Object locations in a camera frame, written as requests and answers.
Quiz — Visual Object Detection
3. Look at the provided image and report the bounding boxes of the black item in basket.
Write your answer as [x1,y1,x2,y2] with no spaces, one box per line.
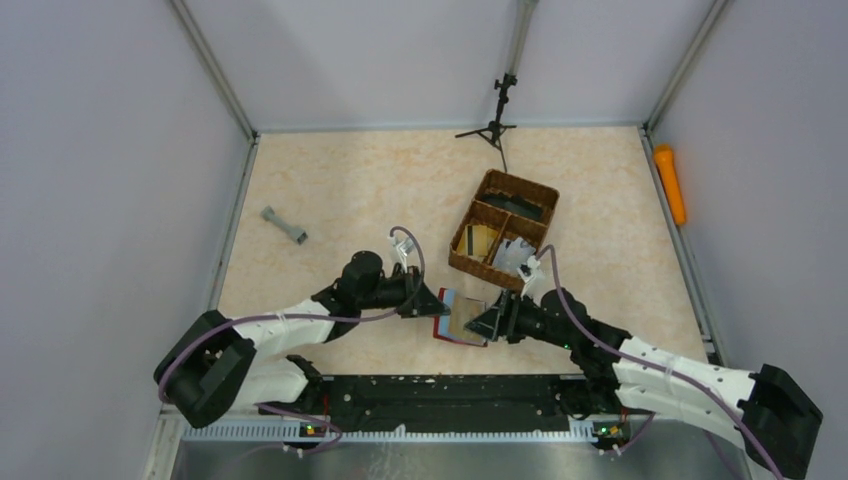
[480,193,543,223]

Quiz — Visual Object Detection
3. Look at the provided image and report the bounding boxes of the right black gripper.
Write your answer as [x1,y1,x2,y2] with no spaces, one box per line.
[465,287,575,350]

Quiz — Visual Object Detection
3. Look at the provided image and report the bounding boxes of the gold credit card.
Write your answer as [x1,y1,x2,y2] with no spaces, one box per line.
[440,295,488,347]

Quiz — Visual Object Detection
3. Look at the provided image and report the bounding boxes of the grey plastic connector piece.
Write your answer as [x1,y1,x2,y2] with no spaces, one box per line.
[260,206,308,245]

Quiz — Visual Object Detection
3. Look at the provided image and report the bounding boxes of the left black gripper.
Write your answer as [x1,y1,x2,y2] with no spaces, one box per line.
[358,265,450,318]

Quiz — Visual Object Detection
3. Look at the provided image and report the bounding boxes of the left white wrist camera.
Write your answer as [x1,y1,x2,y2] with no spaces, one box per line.
[388,234,417,271]

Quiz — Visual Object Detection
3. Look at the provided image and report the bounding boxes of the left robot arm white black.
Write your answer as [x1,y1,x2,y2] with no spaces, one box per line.
[153,251,450,428]

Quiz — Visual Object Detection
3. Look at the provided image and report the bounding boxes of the black mini tripod stand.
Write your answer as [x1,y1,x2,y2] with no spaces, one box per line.
[455,73,517,173]

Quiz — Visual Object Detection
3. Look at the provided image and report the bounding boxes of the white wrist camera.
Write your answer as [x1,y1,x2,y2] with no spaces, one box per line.
[388,234,417,271]
[517,255,546,298]

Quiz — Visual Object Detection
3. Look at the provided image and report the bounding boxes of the gold card in basket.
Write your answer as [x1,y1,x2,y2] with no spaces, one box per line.
[456,223,499,262]

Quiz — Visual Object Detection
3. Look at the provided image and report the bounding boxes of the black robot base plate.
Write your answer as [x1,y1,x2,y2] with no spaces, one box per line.
[289,374,622,434]

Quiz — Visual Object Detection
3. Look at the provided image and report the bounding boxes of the light blue card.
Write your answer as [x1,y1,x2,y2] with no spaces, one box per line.
[437,289,467,337]

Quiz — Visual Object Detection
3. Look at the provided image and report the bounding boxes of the silver cards in basket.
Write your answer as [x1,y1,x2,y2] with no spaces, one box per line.
[492,237,536,275]

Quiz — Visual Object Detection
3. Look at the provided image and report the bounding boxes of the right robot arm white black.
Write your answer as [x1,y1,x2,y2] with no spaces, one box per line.
[464,288,823,479]

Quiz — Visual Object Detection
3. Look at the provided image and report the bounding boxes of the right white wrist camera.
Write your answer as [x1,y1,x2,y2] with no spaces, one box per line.
[517,255,546,298]

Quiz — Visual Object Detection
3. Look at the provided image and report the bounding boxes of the orange flashlight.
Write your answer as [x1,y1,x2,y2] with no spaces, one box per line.
[653,144,687,226]

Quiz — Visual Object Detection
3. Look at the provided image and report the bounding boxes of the white perforated cable duct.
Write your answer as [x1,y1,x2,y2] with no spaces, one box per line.
[182,419,598,443]

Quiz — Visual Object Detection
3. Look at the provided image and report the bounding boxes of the brown wicker divided basket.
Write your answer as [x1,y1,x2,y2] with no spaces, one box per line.
[448,169,560,290]

